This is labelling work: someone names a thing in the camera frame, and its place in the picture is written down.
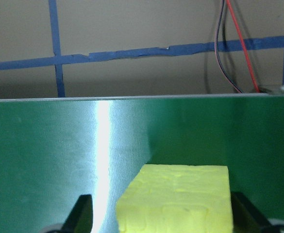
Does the green conveyor belt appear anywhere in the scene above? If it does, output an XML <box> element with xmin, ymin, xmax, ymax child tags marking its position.
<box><xmin>0</xmin><ymin>84</ymin><xmax>284</xmax><ymax>233</ymax></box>

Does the red and black wire pair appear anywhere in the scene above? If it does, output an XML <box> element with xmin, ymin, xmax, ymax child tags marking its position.
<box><xmin>214</xmin><ymin>0</ymin><xmax>261</xmax><ymax>94</ymax></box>

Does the yellow foam block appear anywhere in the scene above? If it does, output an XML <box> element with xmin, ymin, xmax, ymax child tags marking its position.
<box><xmin>116</xmin><ymin>164</ymin><xmax>234</xmax><ymax>233</ymax></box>

